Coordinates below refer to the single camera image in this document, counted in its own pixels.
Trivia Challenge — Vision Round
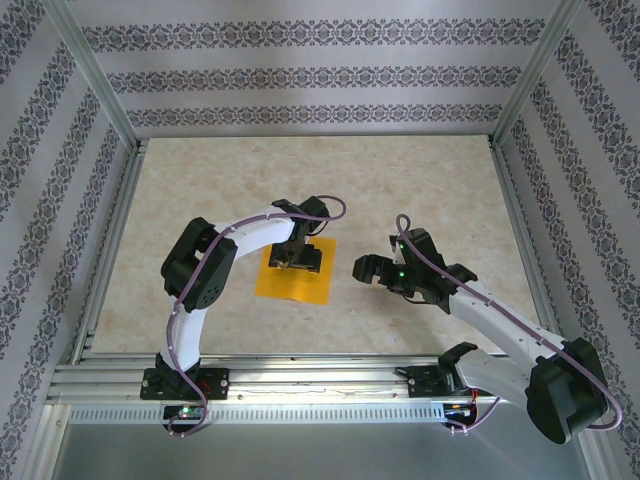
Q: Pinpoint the orange paper sheet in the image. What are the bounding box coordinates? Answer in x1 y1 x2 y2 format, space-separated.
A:
253 238 339 306

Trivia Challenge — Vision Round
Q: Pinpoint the slotted grey cable duct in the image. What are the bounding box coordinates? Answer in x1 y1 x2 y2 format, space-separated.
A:
67 403 449 424

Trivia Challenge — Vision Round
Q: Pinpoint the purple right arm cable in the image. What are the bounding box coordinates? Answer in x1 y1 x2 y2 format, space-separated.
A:
394 213 625 436

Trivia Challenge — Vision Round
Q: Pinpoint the controller board with green light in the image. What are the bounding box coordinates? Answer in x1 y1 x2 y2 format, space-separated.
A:
163 405 206 420

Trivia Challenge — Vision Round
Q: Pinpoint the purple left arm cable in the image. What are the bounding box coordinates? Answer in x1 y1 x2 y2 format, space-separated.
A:
164 193 350 441

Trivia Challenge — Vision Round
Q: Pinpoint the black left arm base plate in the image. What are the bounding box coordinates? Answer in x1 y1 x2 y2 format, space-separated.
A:
141 367 231 401

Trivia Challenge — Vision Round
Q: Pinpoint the grey metal bottom panel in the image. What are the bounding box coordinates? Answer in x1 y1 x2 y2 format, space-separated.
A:
38 418 604 480

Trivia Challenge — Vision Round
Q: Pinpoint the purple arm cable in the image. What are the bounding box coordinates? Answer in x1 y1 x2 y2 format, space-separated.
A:
394 213 625 436
164 193 350 441

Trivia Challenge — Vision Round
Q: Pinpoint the aluminium mounting rail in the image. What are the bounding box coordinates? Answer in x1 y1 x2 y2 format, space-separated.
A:
47 354 586 401

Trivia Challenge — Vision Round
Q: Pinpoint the aluminium side rail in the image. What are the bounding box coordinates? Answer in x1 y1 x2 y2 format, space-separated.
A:
488 138 569 359
72 139 150 364

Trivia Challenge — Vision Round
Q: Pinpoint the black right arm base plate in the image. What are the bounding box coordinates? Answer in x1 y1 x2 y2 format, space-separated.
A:
407 364 499 400

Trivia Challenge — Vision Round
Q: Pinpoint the aluminium frame post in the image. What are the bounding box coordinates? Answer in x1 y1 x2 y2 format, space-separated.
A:
489 0 586 149
44 0 141 151

